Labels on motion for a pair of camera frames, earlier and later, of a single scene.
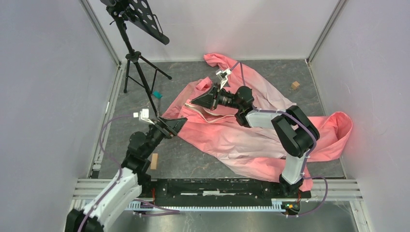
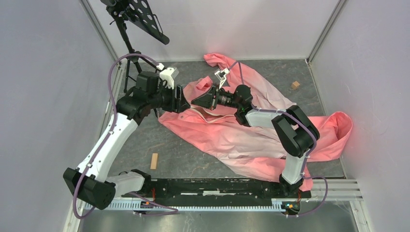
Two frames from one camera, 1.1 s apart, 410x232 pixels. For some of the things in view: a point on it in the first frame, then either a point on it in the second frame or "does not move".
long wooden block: (153, 162) does not move
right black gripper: (207, 99) does not move
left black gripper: (169, 127) to (180, 104)
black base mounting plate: (215, 191) does not move
